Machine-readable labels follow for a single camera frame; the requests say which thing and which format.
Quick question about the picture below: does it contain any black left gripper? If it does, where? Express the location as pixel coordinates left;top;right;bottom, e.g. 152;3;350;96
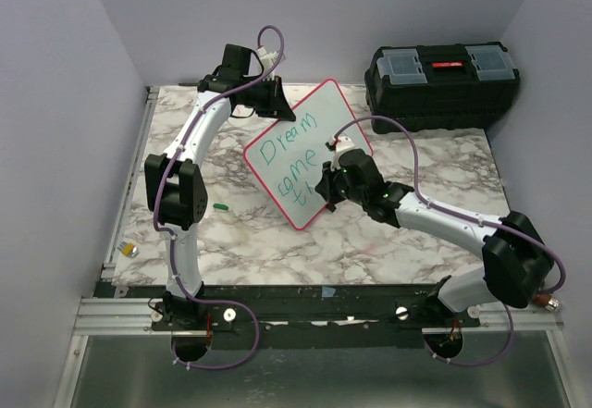
240;76;296;121

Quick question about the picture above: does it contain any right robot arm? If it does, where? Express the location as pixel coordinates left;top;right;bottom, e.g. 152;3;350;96
315;149;554;327

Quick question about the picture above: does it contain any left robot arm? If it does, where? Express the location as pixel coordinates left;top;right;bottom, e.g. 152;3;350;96
144;44;295;329

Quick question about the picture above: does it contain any pink framed whiteboard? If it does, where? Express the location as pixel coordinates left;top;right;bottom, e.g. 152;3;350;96
243;79;366;230

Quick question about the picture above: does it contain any black toolbox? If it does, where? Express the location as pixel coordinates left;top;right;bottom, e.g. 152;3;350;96
364;42;521;132

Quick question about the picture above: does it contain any yellow grey small object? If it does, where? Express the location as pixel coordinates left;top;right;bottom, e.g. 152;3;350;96
118;241;139;258

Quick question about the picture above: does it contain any copper pipe fitting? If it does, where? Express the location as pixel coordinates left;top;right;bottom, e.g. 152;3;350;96
533;293;561;313

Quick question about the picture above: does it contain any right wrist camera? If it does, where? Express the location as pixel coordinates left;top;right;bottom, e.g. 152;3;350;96
326;135;356;171

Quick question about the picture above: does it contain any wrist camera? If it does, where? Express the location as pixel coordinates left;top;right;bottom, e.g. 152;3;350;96
256;46;286;79
326;135;356;171

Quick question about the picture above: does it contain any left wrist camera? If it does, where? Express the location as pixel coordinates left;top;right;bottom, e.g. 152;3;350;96
256;46;286;79

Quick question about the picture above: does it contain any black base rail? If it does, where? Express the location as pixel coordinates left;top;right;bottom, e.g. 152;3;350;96
93;282;480;352

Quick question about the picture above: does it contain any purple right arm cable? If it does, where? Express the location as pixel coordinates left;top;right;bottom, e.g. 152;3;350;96
332;115;569;366

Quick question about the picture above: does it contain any aluminium frame rail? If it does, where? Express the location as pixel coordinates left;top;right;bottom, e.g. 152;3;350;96
100;86;160;282

